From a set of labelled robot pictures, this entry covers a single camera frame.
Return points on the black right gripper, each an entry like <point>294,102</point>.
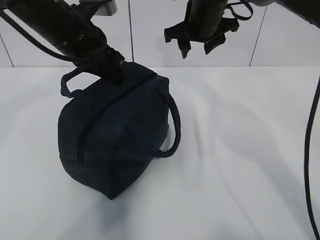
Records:
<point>211,33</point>

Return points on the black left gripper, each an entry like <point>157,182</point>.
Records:
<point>84,44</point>

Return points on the dark blue lunch bag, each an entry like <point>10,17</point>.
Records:
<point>108,134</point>

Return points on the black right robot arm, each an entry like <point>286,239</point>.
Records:
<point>200,11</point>

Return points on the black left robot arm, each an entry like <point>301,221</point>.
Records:
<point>46,18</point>

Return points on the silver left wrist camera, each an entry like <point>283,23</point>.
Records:
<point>108,8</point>

